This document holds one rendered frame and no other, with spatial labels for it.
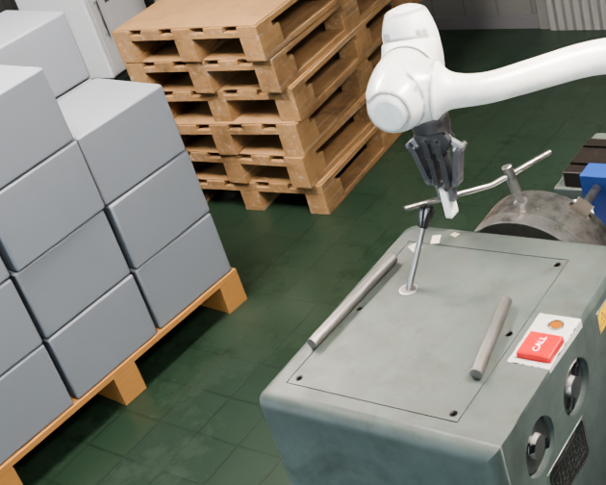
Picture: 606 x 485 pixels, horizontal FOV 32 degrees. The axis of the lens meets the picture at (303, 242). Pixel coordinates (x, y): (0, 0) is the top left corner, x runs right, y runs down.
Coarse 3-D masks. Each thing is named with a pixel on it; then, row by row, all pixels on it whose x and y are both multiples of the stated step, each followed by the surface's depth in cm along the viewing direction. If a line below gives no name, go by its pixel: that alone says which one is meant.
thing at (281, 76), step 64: (192, 0) 499; (256, 0) 471; (320, 0) 490; (384, 0) 524; (128, 64) 501; (192, 64) 479; (256, 64) 458; (320, 64) 479; (192, 128) 502; (256, 128) 482; (320, 128) 491; (256, 192) 510; (320, 192) 487
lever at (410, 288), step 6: (420, 228) 196; (420, 234) 197; (420, 240) 197; (420, 246) 197; (414, 252) 198; (414, 258) 198; (414, 264) 198; (414, 270) 198; (414, 276) 199; (408, 282) 199; (402, 288) 201; (408, 288) 199; (414, 288) 200; (408, 294) 198
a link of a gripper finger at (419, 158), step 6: (408, 144) 208; (414, 150) 208; (420, 150) 209; (414, 156) 209; (420, 156) 209; (420, 162) 209; (426, 162) 210; (420, 168) 210; (426, 168) 210; (426, 174) 210; (426, 180) 211
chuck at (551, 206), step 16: (528, 192) 221; (544, 192) 219; (496, 208) 223; (512, 208) 218; (528, 208) 215; (544, 208) 214; (560, 208) 214; (560, 224) 211; (576, 224) 212; (592, 224) 214; (592, 240) 212
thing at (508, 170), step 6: (504, 168) 215; (510, 168) 215; (504, 174) 216; (510, 174) 215; (510, 180) 216; (516, 180) 216; (510, 186) 217; (516, 186) 217; (516, 192) 217; (516, 198) 219; (522, 198) 219
